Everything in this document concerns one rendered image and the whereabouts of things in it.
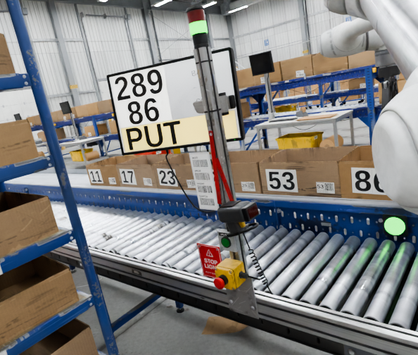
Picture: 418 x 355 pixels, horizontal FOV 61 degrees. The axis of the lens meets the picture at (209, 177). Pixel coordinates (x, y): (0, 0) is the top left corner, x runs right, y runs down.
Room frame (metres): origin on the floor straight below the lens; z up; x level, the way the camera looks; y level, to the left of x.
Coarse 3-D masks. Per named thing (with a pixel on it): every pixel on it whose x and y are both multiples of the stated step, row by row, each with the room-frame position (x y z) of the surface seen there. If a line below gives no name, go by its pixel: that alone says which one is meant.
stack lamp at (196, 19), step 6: (192, 12) 1.07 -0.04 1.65; (198, 12) 1.07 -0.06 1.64; (192, 18) 1.07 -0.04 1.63; (198, 18) 1.07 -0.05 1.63; (204, 18) 1.08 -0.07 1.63; (192, 24) 1.07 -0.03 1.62; (198, 24) 1.07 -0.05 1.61; (204, 24) 1.07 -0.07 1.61; (192, 30) 1.07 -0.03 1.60; (198, 30) 1.07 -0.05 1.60; (204, 30) 1.07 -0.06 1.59
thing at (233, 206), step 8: (240, 200) 1.02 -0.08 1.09; (224, 208) 1.00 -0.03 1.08; (232, 208) 0.98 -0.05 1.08; (240, 208) 0.97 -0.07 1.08; (248, 208) 0.96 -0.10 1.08; (256, 208) 0.98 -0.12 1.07; (224, 216) 1.00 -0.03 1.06; (232, 216) 0.98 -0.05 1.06; (240, 216) 0.96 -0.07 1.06; (248, 216) 0.95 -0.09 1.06; (232, 224) 1.00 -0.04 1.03; (240, 224) 1.00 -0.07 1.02; (232, 232) 1.01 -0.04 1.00
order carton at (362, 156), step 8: (352, 152) 1.56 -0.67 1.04; (360, 152) 1.64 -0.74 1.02; (368, 152) 1.62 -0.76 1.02; (344, 160) 1.48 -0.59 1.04; (352, 160) 1.55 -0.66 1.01; (360, 160) 1.64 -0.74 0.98; (368, 160) 1.62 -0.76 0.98; (344, 168) 1.41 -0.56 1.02; (344, 176) 1.41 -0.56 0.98; (344, 184) 1.41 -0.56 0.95; (344, 192) 1.42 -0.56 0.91; (352, 192) 1.40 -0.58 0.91; (392, 200) 1.30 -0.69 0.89
